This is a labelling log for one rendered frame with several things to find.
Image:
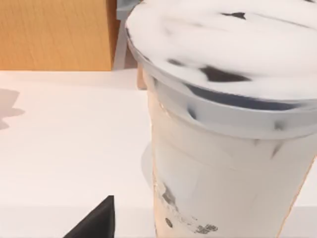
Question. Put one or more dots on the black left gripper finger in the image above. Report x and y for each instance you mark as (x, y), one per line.
(99, 220)

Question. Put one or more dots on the white cup with lid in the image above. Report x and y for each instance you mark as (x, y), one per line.
(223, 129)

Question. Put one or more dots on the wooden cupboard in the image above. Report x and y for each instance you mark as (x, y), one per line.
(54, 34)

